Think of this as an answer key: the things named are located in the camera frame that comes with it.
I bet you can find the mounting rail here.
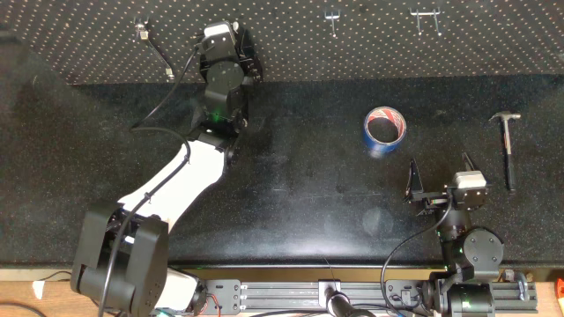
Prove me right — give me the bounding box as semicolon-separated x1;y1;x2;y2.
200;268;538;317

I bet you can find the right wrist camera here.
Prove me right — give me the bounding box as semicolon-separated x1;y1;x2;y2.
452;170;488;190

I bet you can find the black cable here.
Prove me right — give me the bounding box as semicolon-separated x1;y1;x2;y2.
130;43;200;165
379;195;455;317

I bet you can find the wrench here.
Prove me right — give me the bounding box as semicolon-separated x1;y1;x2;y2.
135;24;176;82

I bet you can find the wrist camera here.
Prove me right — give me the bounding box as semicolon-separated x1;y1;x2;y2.
452;170;488;190
203;21;234;41

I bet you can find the black pegboard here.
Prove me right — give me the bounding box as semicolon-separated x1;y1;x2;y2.
0;0;564;85

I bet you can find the hammer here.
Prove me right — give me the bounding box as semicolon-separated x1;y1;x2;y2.
488;110;522;194

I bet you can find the thin black wire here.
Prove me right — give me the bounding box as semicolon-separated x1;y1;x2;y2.
40;269;74;283

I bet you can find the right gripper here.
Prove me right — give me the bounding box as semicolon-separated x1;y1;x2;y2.
403;151;478;217

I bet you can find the roll of blue tape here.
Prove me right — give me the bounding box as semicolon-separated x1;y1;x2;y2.
363;106;408;155

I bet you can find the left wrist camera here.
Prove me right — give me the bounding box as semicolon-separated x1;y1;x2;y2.
203;21;234;41

